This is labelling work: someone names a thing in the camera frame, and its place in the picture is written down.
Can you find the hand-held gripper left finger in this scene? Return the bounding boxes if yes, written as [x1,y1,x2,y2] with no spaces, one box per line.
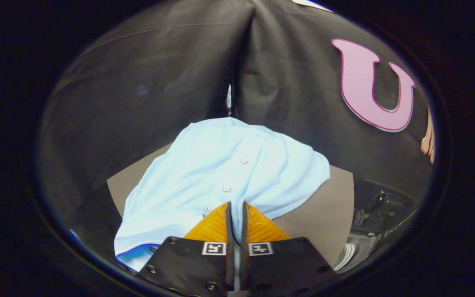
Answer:
[136,201,235,297]

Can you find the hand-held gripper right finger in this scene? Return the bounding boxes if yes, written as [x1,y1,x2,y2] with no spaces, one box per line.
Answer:
[240,201,339,297]

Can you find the grey washing machine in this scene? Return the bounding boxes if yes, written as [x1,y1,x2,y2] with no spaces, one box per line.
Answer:
[332,214,417,273]

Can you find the light blue shirt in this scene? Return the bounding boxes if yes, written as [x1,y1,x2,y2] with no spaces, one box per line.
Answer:
[114,117,331,273]

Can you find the dark and beige cabinet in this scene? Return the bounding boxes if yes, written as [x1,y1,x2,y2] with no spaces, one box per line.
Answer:
[106,142,354,269]

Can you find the black backdrop cloth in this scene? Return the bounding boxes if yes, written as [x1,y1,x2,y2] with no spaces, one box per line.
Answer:
[40,0,436,248]

